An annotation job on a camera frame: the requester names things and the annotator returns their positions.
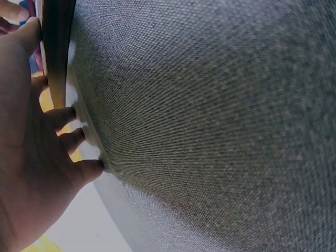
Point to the person's left hand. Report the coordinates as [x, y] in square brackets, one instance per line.
[23, 157]

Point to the person's right hand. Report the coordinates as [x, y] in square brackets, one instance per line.
[11, 10]

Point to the person's right fingers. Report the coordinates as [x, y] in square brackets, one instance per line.
[13, 11]

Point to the grey woven fabric panel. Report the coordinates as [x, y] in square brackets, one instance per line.
[210, 126]

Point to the dark brown wooden board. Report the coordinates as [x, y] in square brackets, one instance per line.
[56, 52]

